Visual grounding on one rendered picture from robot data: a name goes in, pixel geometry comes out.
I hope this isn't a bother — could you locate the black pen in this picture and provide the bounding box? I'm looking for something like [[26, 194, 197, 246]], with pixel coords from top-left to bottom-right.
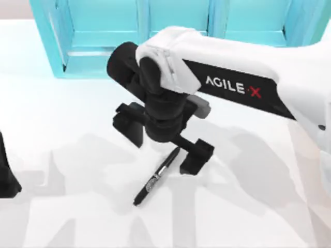
[[132, 147, 181, 207]]

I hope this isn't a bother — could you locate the light blue rack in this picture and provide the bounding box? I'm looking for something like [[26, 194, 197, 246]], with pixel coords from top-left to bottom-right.
[[28, 0, 331, 79]]

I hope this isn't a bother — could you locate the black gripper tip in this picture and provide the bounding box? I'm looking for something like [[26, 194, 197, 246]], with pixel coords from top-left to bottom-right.
[[0, 131, 23, 199]]

